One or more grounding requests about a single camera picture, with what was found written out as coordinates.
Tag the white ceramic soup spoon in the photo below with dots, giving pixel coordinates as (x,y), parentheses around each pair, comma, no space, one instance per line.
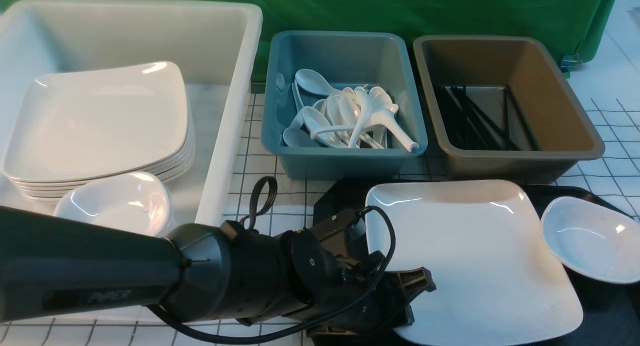
(385,117)

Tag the top stacked white bowl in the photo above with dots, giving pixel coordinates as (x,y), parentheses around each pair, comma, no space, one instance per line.
(135,202)

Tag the small white bowl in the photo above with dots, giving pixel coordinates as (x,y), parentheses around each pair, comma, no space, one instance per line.
(592,240)

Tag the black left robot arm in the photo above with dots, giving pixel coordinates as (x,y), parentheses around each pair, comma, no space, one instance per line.
(224,285)

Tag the brown plastic bin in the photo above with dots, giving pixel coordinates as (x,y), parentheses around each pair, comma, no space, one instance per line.
(549,129)

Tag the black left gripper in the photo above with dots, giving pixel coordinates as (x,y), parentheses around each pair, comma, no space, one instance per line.
(356,295)

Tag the top stacked white plate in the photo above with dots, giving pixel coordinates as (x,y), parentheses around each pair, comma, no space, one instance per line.
(82,125)

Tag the white square rice plate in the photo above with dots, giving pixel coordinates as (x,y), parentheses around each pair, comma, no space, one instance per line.
(497,282)

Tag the metal binder clip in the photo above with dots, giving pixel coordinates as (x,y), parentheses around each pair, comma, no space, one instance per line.
(570,63)

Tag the white spoon at back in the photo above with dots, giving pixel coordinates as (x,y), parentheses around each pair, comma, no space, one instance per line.
(314,83)

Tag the lower stacked white plates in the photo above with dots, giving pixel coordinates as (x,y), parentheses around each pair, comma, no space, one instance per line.
(165,170)

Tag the green backdrop cloth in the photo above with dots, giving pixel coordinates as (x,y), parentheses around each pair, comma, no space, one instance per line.
(564,27)

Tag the white spoon front left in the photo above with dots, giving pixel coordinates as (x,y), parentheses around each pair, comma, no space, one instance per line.
(320,128)

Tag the black serving tray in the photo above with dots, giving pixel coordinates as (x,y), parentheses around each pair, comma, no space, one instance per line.
(611,311)

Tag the large white plastic tub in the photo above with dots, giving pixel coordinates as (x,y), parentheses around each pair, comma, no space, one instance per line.
(214,45)

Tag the teal plastic bin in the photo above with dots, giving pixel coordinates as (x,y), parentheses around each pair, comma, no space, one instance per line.
(345,59)

